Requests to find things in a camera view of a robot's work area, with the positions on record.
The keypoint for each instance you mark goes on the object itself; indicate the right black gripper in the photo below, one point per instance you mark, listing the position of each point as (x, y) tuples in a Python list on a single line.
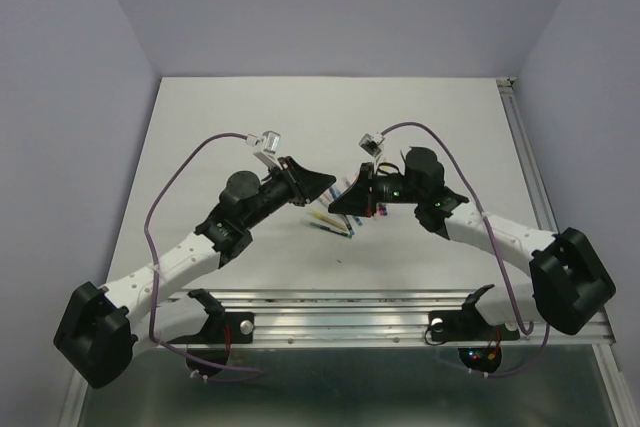
[(356, 200)]

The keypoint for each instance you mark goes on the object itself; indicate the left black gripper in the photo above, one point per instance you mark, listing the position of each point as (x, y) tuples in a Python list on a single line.
[(304, 185)]

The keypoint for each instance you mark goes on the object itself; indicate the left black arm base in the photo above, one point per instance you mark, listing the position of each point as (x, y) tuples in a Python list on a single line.
[(199, 326)]

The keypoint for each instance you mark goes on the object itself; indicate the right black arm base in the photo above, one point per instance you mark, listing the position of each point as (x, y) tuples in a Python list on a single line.
[(467, 325)]

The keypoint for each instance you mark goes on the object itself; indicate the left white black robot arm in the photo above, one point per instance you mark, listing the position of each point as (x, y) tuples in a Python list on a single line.
[(96, 332)]

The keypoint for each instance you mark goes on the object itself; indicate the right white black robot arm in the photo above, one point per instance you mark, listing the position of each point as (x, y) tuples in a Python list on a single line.
[(568, 283)]

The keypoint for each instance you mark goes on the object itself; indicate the pink pen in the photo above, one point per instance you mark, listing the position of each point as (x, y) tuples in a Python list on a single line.
[(329, 196)]

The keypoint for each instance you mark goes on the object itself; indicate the yellow pen on table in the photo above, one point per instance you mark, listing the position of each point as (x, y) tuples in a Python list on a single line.
[(327, 219)]

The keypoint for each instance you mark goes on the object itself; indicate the green tipped black pen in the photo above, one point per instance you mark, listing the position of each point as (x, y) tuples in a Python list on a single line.
[(320, 227)]

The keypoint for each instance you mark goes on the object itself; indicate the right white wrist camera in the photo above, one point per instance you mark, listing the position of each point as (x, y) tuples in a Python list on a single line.
[(372, 144)]

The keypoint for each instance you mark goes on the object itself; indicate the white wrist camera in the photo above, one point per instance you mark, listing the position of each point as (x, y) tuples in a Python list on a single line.
[(372, 144), (264, 148)]

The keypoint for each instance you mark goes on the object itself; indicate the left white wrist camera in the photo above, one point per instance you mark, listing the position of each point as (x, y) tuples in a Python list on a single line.
[(264, 148)]

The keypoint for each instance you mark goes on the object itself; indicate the aluminium rail frame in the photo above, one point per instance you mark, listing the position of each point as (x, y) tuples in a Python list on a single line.
[(358, 358)]

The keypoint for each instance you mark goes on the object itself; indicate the right side aluminium rail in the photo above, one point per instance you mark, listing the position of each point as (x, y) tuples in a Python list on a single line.
[(535, 185)]

